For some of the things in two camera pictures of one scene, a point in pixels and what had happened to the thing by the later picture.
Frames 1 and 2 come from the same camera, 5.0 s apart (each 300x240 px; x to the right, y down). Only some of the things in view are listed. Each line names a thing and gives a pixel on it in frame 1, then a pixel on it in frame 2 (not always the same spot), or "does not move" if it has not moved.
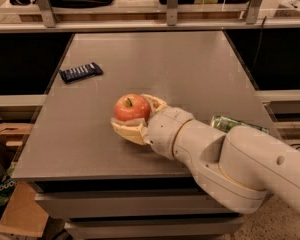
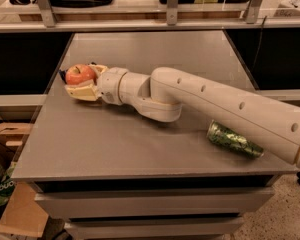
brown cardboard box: (26, 215) does not move
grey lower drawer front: (213, 227) does not move
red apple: (132, 106) -> (78, 73)
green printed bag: (2, 189) does not move
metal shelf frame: (171, 22) does not move
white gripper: (165, 127) -> (109, 84)
